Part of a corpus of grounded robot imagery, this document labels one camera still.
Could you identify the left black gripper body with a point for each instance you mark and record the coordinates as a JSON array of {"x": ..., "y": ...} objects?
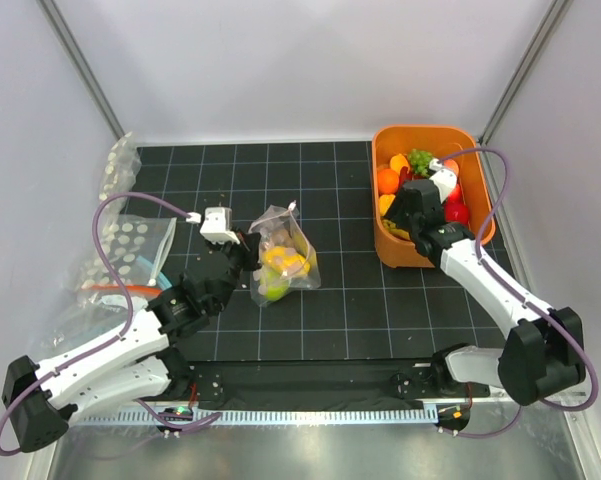
[{"x": 234, "y": 255}]

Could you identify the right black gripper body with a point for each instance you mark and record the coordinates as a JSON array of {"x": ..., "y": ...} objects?
[{"x": 404, "y": 219}]

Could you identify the yellow lemon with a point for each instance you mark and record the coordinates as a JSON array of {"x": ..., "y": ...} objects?
[{"x": 276, "y": 258}]

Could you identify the yellow mango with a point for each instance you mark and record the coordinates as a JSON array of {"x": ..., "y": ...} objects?
[{"x": 299, "y": 266}]

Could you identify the pink dotted zip bag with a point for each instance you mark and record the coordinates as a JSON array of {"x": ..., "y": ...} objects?
[{"x": 279, "y": 226}]

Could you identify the green grapes bunch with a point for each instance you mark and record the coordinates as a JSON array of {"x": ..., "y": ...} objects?
[{"x": 419, "y": 161}]

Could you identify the green apple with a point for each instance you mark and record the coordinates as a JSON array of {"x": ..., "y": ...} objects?
[{"x": 273, "y": 290}]

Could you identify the orange plastic basket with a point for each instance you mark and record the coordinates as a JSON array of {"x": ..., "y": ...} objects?
[{"x": 441, "y": 141}]

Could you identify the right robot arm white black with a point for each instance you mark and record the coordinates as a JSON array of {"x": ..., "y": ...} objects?
[{"x": 543, "y": 349}]

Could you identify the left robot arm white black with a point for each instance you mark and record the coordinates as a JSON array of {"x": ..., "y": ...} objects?
[{"x": 135, "y": 361}]

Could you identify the white dotted bag with items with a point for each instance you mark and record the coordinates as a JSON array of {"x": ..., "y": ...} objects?
[{"x": 137, "y": 249}]

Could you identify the crumpled clear plastic bag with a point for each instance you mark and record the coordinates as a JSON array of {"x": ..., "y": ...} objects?
[{"x": 80, "y": 323}]

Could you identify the white dotted bag upright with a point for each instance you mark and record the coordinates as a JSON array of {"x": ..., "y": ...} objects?
[{"x": 119, "y": 176}]

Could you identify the yellow banana bunch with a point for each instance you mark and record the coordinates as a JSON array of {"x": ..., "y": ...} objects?
[{"x": 392, "y": 229}]

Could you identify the red apple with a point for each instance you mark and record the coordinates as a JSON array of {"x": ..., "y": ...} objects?
[{"x": 457, "y": 212}]

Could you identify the yellow bell pepper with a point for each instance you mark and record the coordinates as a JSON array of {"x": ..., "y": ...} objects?
[{"x": 384, "y": 203}]

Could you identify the orange fruit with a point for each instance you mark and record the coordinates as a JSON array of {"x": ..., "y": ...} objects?
[{"x": 388, "y": 181}]

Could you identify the black grid mat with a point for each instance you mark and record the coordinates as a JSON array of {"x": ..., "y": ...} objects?
[{"x": 363, "y": 309}]

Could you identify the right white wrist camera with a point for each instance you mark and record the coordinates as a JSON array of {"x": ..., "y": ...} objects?
[{"x": 443, "y": 177}]

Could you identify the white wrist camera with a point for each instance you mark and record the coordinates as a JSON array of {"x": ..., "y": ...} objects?
[
  {"x": 443, "y": 177},
  {"x": 216, "y": 226}
]

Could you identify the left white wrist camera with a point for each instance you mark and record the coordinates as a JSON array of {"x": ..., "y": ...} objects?
[{"x": 216, "y": 226}]

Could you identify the white slotted cable duct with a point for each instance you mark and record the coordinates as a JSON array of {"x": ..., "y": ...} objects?
[{"x": 132, "y": 414}]

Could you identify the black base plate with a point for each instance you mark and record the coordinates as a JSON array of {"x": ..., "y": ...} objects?
[{"x": 396, "y": 378}]

